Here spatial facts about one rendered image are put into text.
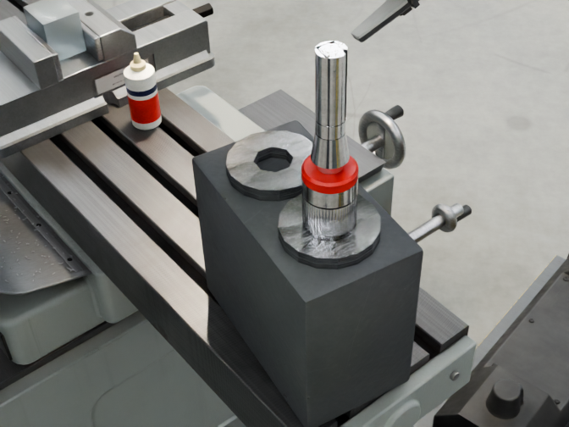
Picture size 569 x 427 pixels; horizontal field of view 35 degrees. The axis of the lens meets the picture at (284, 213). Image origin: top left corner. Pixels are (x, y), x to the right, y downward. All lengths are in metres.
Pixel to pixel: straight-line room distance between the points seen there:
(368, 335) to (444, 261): 1.51
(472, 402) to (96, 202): 0.57
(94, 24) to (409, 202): 1.39
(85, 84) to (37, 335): 0.34
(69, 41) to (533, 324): 0.79
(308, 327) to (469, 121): 2.05
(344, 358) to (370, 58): 2.26
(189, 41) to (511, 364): 0.66
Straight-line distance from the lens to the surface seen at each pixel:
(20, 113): 1.23
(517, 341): 1.40
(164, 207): 1.11
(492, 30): 3.21
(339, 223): 0.76
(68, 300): 1.19
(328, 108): 0.69
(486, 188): 2.55
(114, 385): 1.34
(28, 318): 1.18
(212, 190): 0.86
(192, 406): 1.51
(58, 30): 1.24
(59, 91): 1.24
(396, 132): 1.64
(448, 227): 1.70
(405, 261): 0.78
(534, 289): 1.74
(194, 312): 0.99
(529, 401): 1.31
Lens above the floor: 1.65
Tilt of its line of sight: 43 degrees down
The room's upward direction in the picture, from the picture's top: 2 degrees counter-clockwise
